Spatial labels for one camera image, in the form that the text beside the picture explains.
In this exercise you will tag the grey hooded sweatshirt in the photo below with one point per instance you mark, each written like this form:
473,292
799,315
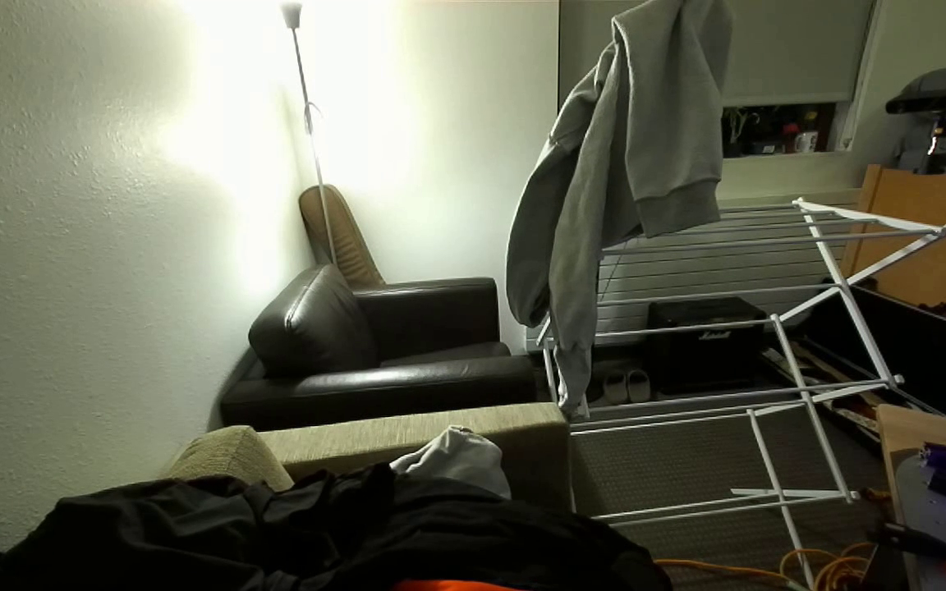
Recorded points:
660,109

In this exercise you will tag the small light grey garment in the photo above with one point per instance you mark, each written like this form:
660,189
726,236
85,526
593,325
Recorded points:
457,461

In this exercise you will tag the white slipper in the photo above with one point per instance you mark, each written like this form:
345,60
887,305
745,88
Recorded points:
614,386
639,383

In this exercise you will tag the black leather armchair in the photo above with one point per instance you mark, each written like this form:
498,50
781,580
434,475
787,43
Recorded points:
310,323

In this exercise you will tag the black amplifier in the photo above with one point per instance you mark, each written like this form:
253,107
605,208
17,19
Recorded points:
713,348

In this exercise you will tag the orange garment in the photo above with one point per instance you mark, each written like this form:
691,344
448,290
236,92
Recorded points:
453,585

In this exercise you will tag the black clothes pile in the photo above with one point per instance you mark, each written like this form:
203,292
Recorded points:
279,536

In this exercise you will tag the white clothes drying rack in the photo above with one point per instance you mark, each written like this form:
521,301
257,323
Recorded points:
844,285

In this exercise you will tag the cardboard box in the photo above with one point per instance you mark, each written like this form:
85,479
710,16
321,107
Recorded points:
905,432

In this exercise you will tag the wooden board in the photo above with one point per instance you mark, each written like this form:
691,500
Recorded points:
934,242

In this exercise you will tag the black low cabinet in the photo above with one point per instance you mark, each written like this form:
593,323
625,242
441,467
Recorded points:
934,363

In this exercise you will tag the black padded bench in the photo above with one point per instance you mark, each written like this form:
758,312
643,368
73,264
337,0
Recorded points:
944,85

